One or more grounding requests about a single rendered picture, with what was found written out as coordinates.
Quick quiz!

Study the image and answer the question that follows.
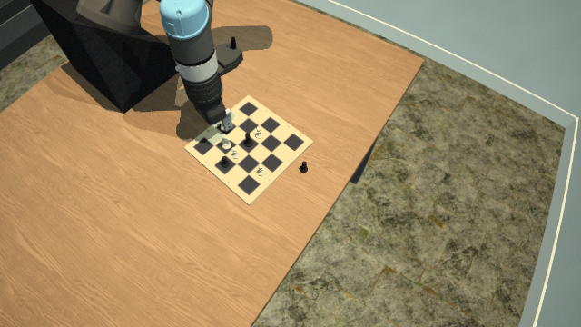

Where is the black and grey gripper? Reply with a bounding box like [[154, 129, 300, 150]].
[[175, 37, 243, 131]]

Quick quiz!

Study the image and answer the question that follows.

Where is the cream and black chessboard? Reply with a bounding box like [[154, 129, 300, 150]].
[[184, 95, 313, 205]]

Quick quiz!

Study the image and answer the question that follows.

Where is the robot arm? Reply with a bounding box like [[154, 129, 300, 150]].
[[76, 0, 215, 66]]

